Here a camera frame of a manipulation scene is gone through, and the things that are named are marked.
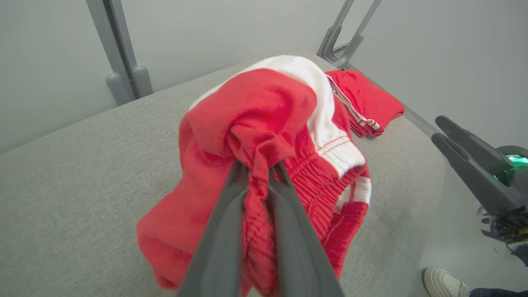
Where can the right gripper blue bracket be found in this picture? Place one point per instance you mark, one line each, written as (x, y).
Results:
(515, 189)

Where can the grey partition post round feet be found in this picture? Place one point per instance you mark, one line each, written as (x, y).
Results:
(123, 62)

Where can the grey slanted partition post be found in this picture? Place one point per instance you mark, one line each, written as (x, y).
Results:
(338, 37)

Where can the grey fabric table cover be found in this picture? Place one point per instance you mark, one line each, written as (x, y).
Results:
(82, 185)

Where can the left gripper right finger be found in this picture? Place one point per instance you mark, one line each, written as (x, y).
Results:
(297, 247)

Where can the red basketball jersey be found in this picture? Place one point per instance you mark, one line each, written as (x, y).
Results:
(371, 95)

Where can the dark blue trouser leg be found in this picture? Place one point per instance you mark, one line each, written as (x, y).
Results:
(499, 293)

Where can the white sneaker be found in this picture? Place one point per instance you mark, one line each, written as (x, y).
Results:
(443, 284)

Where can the red shorts white trim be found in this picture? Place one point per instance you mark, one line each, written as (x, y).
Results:
(247, 107)

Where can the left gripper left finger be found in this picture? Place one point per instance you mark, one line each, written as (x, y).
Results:
(220, 247)

